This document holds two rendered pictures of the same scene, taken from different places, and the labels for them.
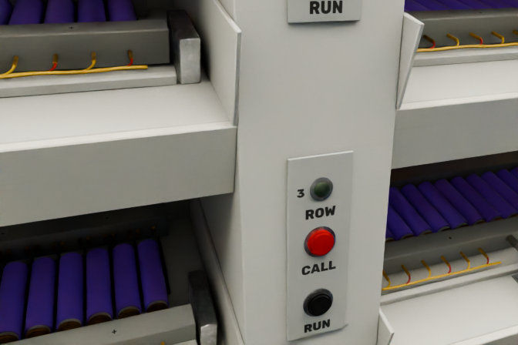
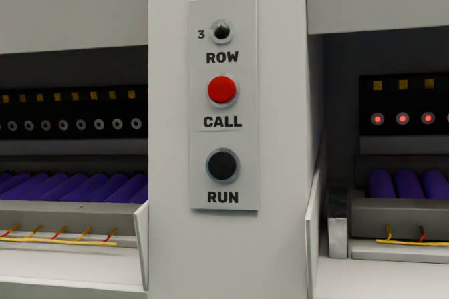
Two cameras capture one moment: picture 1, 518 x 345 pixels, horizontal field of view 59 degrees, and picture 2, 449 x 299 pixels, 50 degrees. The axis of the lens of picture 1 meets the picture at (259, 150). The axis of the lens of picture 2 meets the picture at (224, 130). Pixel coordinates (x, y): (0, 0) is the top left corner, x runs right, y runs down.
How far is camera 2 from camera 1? 0.25 m
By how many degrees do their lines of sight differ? 38
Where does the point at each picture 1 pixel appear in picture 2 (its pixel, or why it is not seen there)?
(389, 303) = (382, 258)
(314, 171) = (214, 13)
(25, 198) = (9, 29)
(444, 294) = not seen: outside the picture
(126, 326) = (91, 205)
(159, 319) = (119, 206)
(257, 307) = (160, 157)
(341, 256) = (248, 113)
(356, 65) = not seen: outside the picture
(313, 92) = not seen: outside the picture
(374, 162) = (282, 9)
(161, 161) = (93, 3)
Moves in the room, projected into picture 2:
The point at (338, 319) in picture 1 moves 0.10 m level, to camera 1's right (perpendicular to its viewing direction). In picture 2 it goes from (248, 195) to (443, 206)
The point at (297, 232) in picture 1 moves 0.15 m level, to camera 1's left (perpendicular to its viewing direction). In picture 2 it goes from (198, 76) to (34, 93)
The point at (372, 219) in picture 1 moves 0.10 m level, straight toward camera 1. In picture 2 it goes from (286, 76) to (130, 53)
